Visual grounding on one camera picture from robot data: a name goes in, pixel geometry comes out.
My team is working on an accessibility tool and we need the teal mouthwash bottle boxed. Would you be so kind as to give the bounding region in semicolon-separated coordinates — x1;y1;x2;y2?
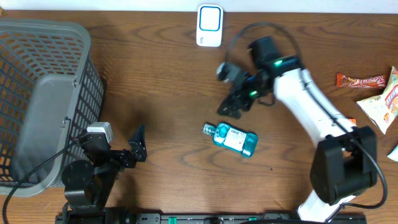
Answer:
202;123;258;158

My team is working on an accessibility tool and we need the yellow snack bag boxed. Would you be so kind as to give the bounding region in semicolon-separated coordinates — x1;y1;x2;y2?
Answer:
356;67;398;134

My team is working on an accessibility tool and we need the light blue wipes pack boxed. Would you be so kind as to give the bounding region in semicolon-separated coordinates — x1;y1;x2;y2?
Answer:
387;146;398;162

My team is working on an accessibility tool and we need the small orange box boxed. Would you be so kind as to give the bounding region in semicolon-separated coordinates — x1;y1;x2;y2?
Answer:
348;118;357;126

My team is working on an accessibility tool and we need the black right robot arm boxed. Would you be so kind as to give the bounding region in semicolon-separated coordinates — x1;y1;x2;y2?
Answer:
216;37;378;222

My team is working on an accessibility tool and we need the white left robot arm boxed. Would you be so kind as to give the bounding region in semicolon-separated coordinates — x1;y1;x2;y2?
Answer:
55;122;147;224

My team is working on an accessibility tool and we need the white barcode scanner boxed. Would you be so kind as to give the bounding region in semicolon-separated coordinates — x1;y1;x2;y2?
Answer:
196;4;224;47

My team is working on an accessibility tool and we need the dark grey plastic basket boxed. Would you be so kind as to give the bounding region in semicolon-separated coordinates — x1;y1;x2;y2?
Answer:
1;18;104;197

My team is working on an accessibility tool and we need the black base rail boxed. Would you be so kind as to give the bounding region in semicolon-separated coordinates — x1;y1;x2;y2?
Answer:
55;212;368;224

